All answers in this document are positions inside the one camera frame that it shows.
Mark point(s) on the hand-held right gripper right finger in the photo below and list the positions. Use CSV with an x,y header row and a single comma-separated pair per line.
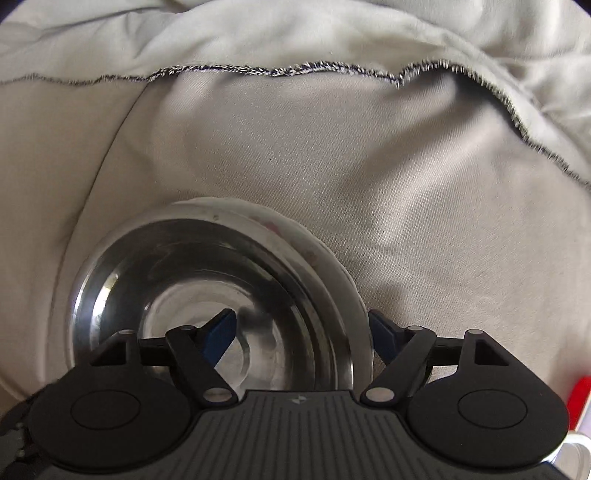
x,y
381,333

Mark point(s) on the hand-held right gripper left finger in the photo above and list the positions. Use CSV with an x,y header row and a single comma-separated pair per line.
x,y
221,333

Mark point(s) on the white floral plate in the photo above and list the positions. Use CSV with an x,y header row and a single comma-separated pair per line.
x,y
358,300

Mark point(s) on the stainless steel bowl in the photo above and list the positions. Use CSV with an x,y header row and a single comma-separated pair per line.
x,y
161,263

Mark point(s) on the grey sofa cover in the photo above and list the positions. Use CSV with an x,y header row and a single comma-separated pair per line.
x,y
300,147

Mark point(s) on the red and white tray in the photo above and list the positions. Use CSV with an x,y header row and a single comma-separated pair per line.
x,y
581,401

